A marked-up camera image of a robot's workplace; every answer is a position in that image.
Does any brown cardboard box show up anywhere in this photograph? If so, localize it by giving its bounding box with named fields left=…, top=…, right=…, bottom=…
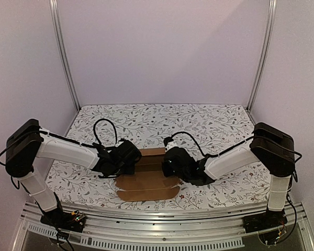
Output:
left=115, top=147, right=180, bottom=202

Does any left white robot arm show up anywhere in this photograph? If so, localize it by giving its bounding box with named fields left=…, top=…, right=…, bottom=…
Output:
left=0, top=119, right=142, bottom=227

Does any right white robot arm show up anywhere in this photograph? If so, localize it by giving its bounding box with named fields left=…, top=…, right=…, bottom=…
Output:
left=162, top=122, right=302, bottom=228

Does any floral patterned table mat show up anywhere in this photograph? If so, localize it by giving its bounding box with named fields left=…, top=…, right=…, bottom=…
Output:
left=46, top=104, right=270, bottom=211

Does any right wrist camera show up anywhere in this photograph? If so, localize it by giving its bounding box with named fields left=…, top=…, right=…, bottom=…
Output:
left=163, top=136, right=177, bottom=152

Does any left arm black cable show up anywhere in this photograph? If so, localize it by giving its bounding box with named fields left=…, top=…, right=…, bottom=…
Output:
left=92, top=118, right=126, bottom=150

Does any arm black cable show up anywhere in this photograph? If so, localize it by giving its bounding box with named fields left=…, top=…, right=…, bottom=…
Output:
left=167, top=131, right=254, bottom=160
left=92, top=118, right=126, bottom=150

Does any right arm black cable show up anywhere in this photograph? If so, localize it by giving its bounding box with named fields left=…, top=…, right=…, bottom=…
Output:
left=167, top=131, right=254, bottom=160

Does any aluminium front rail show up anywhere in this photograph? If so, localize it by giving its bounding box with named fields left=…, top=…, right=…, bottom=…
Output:
left=12, top=202, right=314, bottom=251

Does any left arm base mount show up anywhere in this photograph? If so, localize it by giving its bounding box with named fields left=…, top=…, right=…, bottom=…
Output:
left=39, top=195, right=87, bottom=233

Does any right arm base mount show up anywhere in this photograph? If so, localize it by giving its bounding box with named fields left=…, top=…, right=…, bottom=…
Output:
left=242, top=208, right=288, bottom=233

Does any left aluminium frame post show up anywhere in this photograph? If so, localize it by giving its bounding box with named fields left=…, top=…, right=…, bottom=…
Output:
left=49, top=0, right=81, bottom=111

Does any aluminium frame post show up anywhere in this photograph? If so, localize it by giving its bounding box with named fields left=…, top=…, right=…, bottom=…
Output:
left=246, top=0, right=277, bottom=113
left=49, top=0, right=81, bottom=111

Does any right aluminium frame post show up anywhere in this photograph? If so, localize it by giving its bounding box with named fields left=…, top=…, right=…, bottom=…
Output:
left=246, top=0, right=277, bottom=113

